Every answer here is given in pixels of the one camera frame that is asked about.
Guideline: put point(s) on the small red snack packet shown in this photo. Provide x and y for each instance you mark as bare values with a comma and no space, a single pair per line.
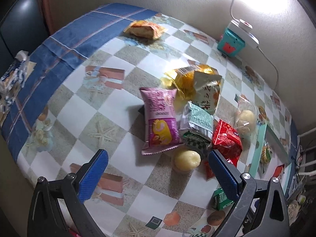
209,171

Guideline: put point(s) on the small green snack packet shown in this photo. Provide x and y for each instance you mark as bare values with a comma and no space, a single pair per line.
219,200

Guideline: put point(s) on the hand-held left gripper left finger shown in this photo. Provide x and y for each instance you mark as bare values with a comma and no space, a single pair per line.
93,175

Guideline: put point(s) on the checkered printed tablecloth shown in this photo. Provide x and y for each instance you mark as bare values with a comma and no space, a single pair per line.
118,138

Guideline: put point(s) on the white rack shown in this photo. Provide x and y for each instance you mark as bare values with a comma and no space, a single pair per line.
307,164

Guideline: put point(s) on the teal rimmed white tray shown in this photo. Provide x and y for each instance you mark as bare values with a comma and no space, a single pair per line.
259,150

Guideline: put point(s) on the black chair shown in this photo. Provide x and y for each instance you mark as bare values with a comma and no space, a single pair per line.
22,17

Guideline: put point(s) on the blue and white tissue pack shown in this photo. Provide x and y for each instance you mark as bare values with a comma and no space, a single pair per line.
12,75

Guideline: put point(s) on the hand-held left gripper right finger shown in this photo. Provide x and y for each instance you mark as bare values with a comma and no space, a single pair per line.
224,175

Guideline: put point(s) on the teal box with red label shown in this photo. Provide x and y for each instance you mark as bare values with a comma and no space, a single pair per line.
229,45

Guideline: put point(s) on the round yellow pastry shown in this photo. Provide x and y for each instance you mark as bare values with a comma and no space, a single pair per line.
186,158

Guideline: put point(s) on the clear wrapped round pastry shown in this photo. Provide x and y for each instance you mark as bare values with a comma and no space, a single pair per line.
245,118

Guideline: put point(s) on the yellow snack bag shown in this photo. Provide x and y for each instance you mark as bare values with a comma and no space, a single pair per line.
190,79

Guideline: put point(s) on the pink snack packet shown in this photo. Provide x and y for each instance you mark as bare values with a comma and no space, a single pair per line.
160,118

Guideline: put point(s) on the silver green snack packet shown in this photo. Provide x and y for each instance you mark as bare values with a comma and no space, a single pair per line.
200,118

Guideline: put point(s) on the green snack packet behind bag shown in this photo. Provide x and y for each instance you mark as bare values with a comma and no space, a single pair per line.
266,153

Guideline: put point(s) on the white power strip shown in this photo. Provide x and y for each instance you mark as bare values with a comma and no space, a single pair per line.
246,33

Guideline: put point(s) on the orange bread packet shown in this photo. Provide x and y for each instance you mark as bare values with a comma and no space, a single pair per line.
144,29

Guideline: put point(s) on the red and white snack packet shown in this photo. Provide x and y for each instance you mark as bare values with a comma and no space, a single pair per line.
279,171

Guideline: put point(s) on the dark green snack packet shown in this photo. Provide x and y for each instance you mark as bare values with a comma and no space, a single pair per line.
195,140

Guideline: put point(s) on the large red snack packet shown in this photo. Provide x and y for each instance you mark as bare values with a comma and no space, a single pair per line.
226,138

